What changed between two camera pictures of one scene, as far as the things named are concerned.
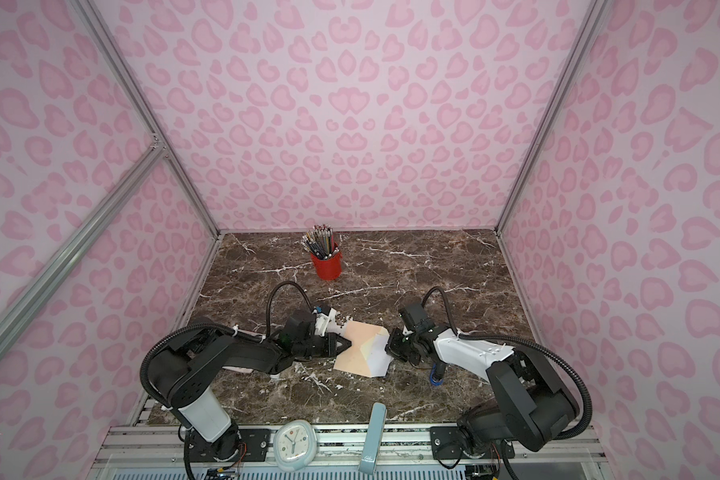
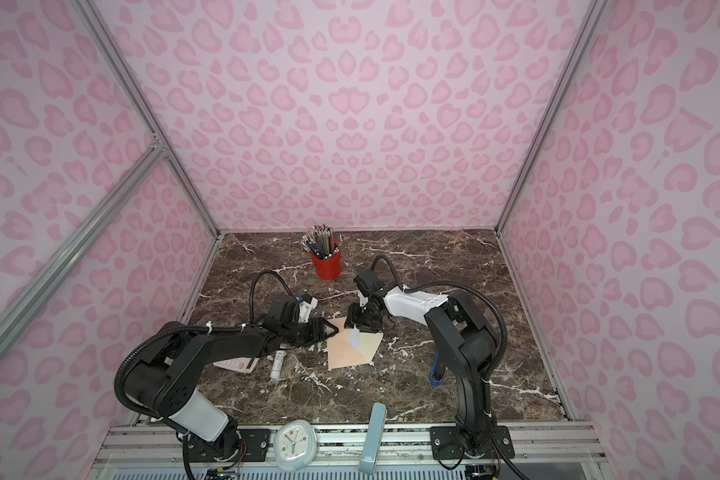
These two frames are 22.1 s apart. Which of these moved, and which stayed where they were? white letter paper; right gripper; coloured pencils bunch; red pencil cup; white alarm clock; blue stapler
Moved: right gripper; white letter paper
Stayed: white alarm clock; coloured pencils bunch; red pencil cup; blue stapler
